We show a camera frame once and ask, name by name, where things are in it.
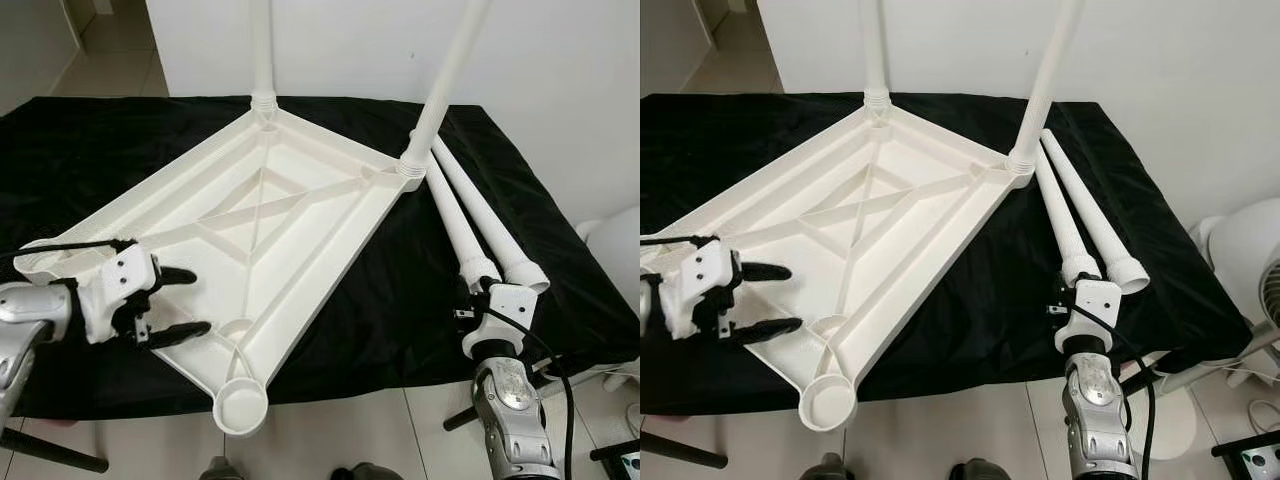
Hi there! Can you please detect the white plastic table leg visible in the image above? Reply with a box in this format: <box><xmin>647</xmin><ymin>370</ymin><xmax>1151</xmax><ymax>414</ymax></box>
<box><xmin>1040</xmin><ymin>128</ymin><xmax>1151</xmax><ymax>294</ymax></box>
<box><xmin>1008</xmin><ymin>0</ymin><xmax>1086</xmax><ymax>179</ymax></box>
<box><xmin>432</xmin><ymin>135</ymin><xmax>551</xmax><ymax>294</ymax></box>
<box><xmin>400</xmin><ymin>0</ymin><xmax>493</xmax><ymax>181</ymax></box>
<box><xmin>1033</xmin><ymin>145</ymin><xmax>1103</xmax><ymax>291</ymax></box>
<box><xmin>425</xmin><ymin>160</ymin><xmax>503</xmax><ymax>293</ymax></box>
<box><xmin>250</xmin><ymin>0</ymin><xmax>281</xmax><ymax>113</ymax></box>
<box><xmin>862</xmin><ymin>0</ymin><xmax>893</xmax><ymax>111</ymax></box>

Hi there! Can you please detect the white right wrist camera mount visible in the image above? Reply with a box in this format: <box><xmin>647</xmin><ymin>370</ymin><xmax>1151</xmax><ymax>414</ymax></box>
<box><xmin>462</xmin><ymin>283</ymin><xmax>541</xmax><ymax>359</ymax></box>
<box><xmin>1055</xmin><ymin>280</ymin><xmax>1123</xmax><ymax>353</ymax></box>

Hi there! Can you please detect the white plastic table top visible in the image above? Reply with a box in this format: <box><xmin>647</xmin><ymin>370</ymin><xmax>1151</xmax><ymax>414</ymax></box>
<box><xmin>12</xmin><ymin>95</ymin><xmax>429</xmax><ymax>437</ymax></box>
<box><xmin>640</xmin><ymin>92</ymin><xmax>1036</xmax><ymax>433</ymax></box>

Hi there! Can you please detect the black stand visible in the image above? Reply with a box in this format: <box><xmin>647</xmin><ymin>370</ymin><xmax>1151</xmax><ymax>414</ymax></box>
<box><xmin>1212</xmin><ymin>435</ymin><xmax>1280</xmax><ymax>480</ymax></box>
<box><xmin>590</xmin><ymin>440</ymin><xmax>641</xmax><ymax>480</ymax></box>

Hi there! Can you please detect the black cloth table cover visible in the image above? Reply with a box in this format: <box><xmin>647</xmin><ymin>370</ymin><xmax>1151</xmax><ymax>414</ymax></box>
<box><xmin>0</xmin><ymin>95</ymin><xmax>641</xmax><ymax>421</ymax></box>
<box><xmin>640</xmin><ymin>92</ymin><xmax>1256</xmax><ymax>416</ymax></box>

